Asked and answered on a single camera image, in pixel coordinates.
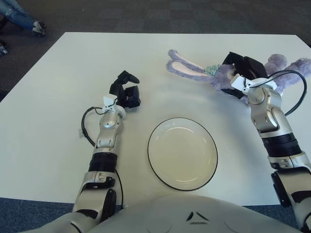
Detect white wrist mount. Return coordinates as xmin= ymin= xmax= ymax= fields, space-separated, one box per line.
xmin=103 ymin=96 xmax=118 ymax=113
xmin=230 ymin=74 xmax=251 ymax=94

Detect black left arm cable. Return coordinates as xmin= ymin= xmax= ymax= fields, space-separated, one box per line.
xmin=81 ymin=106 xmax=125 ymax=209

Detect grey robot torso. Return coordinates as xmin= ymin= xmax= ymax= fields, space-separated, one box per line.
xmin=34 ymin=195 xmax=302 ymax=233

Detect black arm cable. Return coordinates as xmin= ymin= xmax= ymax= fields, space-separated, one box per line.
xmin=244 ymin=69 xmax=306 ymax=116
xmin=81 ymin=106 xmax=125 ymax=209

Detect white right wrist mount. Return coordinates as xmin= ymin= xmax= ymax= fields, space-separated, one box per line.
xmin=230 ymin=74 xmax=251 ymax=94

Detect blue jeans leg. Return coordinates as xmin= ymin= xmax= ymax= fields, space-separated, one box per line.
xmin=0 ymin=0 xmax=36 ymax=30

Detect white left wrist mount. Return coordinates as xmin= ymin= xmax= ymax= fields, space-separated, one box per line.
xmin=103 ymin=96 xmax=118 ymax=113

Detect purple plush bunny doll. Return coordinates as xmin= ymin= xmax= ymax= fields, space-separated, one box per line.
xmin=166 ymin=49 xmax=311 ymax=98

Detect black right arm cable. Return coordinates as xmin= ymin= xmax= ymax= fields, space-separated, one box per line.
xmin=244 ymin=69 xmax=306 ymax=116

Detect white plate black rim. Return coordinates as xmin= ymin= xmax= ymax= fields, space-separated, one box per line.
xmin=147 ymin=117 xmax=219 ymax=192

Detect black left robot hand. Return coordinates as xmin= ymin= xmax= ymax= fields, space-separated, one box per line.
xmin=108 ymin=70 xmax=142 ymax=110

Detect grey sneaker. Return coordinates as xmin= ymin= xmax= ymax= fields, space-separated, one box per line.
xmin=32 ymin=20 xmax=47 ymax=37

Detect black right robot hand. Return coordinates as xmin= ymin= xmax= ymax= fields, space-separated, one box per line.
xmin=220 ymin=51 xmax=268 ymax=100

